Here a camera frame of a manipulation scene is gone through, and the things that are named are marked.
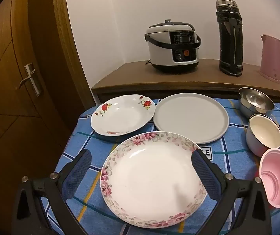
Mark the stainless steel bowl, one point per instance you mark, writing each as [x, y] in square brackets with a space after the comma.
[252, 98]

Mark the wooden door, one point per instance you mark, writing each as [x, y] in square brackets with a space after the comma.
[7, 78]

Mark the white enamel bowl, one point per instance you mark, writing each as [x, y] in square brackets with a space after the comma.
[264, 132]

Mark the pink electric kettle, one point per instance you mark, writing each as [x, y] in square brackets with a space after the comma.
[271, 56]

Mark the wooden cabinet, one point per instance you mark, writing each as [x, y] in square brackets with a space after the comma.
[191, 78]

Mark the silver black rice cooker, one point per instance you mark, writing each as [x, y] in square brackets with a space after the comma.
[162, 49]

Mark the pink floral rim plate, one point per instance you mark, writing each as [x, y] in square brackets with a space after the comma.
[149, 176]

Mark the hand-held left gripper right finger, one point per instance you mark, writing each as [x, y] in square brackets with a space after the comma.
[203, 173]

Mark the black thermos flask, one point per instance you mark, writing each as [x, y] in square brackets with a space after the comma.
[229, 41]

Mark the blue plaid tablecloth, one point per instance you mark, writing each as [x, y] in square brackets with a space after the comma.
[86, 137]

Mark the plain grey plate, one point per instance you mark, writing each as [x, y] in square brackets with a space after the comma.
[191, 117]

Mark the wooden door frame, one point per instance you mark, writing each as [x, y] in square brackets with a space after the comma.
[64, 53]

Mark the red flower white plate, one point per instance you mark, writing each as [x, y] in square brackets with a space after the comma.
[120, 115]

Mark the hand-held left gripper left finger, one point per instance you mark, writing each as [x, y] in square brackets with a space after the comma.
[77, 173]

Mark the pink plastic bowl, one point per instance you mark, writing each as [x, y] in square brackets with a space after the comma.
[279, 176]

